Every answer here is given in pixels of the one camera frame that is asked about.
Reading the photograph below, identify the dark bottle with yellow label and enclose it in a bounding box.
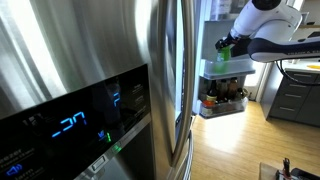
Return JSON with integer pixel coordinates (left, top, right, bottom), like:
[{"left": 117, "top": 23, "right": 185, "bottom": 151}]
[{"left": 205, "top": 79, "right": 219, "bottom": 104}]

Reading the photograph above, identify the grey drawer cabinet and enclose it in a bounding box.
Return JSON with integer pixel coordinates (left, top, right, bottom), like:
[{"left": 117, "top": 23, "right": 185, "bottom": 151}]
[{"left": 259, "top": 63, "right": 320, "bottom": 128}]

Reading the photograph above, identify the brown sauce bottle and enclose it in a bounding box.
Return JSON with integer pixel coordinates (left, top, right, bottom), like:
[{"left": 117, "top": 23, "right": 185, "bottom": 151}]
[{"left": 216, "top": 78, "right": 230, "bottom": 102}]

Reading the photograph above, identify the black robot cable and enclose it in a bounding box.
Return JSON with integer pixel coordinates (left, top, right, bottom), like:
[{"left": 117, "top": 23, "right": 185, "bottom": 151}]
[{"left": 275, "top": 59, "right": 320, "bottom": 87}]

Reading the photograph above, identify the curved steel door handle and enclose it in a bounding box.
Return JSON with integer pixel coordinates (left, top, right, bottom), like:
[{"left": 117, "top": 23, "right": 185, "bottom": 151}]
[{"left": 156, "top": 0, "right": 198, "bottom": 168}]

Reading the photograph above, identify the black fridge control panel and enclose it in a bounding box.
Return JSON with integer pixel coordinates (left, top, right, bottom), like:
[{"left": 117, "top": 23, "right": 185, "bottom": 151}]
[{"left": 0, "top": 63, "right": 153, "bottom": 180}]

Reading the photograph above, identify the clear door bin with packages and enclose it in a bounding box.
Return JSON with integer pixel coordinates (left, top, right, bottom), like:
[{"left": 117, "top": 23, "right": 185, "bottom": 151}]
[{"left": 209, "top": 0, "right": 241, "bottom": 22}]

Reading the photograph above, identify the stainless fridge door with dispenser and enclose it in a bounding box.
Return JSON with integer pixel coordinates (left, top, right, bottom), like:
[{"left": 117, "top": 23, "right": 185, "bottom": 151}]
[{"left": 0, "top": 0, "right": 198, "bottom": 180}]

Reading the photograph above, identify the open fridge door with bins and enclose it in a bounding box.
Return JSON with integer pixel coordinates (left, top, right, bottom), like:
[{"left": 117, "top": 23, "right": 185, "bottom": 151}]
[{"left": 193, "top": 0, "right": 268, "bottom": 120}]

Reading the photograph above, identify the green plastic bottle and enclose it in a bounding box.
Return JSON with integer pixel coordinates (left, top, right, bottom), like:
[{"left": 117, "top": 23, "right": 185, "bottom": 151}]
[{"left": 214, "top": 44, "right": 232, "bottom": 74}]

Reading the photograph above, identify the clear door bin with bottles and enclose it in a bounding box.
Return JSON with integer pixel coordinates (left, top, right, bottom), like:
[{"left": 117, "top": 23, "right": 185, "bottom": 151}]
[{"left": 198, "top": 96, "right": 250, "bottom": 120}]

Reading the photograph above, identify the jar with red cap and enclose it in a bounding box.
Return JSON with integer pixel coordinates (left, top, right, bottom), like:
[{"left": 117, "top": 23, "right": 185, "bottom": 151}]
[{"left": 200, "top": 99, "right": 217, "bottom": 118}]

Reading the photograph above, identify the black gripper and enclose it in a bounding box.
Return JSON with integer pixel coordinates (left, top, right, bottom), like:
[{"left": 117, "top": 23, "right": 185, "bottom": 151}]
[{"left": 214, "top": 32, "right": 243, "bottom": 52}]

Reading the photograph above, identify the metal robot mounting frame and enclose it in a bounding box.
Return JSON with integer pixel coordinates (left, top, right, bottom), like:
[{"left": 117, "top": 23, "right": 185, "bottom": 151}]
[{"left": 276, "top": 167, "right": 320, "bottom": 180}]

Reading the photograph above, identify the stainless freezer drawer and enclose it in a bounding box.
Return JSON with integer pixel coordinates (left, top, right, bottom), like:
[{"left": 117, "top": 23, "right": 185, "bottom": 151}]
[{"left": 168, "top": 130, "right": 195, "bottom": 180}]

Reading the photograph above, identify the small dark bottle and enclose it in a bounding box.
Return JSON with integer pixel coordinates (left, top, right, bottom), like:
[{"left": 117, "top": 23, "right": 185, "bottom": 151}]
[{"left": 227, "top": 76, "right": 240, "bottom": 100}]

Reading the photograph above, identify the red black connector plug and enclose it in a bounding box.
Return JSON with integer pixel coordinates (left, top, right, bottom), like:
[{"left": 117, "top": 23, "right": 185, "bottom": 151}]
[{"left": 281, "top": 157, "right": 292, "bottom": 176}]

